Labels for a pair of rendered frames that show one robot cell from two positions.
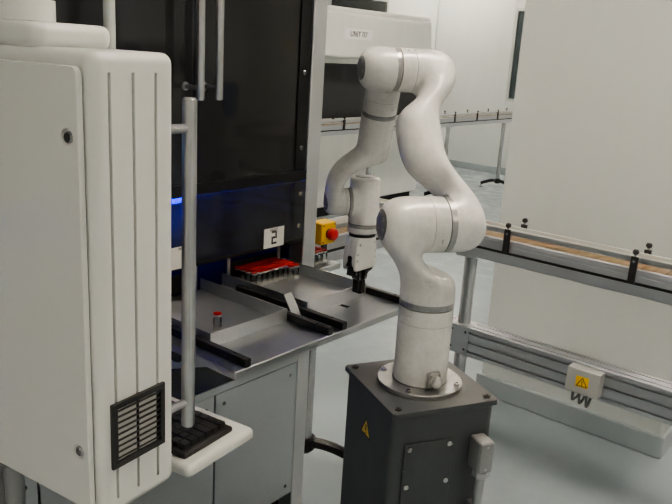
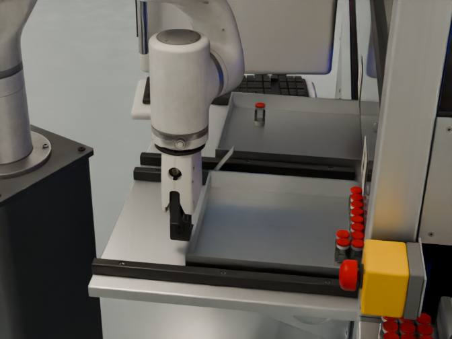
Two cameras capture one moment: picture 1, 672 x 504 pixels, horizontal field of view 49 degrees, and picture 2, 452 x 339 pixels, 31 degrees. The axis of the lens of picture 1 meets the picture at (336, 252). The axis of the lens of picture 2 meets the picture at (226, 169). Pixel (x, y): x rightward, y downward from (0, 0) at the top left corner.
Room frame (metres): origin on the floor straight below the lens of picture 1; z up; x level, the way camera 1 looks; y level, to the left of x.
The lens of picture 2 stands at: (2.95, -0.58, 1.64)
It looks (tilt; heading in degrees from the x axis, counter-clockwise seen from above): 30 degrees down; 148
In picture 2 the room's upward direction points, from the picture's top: 1 degrees clockwise
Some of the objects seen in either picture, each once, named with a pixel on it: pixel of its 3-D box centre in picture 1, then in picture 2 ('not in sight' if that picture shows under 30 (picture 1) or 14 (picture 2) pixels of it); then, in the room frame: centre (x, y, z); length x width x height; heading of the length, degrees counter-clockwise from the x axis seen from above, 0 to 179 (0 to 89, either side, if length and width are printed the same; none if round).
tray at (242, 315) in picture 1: (205, 309); (308, 132); (1.82, 0.33, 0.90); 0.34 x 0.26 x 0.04; 51
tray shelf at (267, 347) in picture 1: (270, 311); (266, 184); (1.91, 0.17, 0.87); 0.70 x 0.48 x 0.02; 141
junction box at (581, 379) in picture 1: (584, 380); not in sight; (2.40, -0.90, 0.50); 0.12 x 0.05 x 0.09; 51
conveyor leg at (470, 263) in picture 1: (461, 343); not in sight; (2.79, -0.53, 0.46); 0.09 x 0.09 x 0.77; 51
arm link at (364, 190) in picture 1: (363, 199); (181, 79); (2.02, -0.07, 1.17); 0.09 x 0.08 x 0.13; 106
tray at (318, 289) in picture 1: (293, 283); (301, 226); (2.08, 0.12, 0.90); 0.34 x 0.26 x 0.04; 51
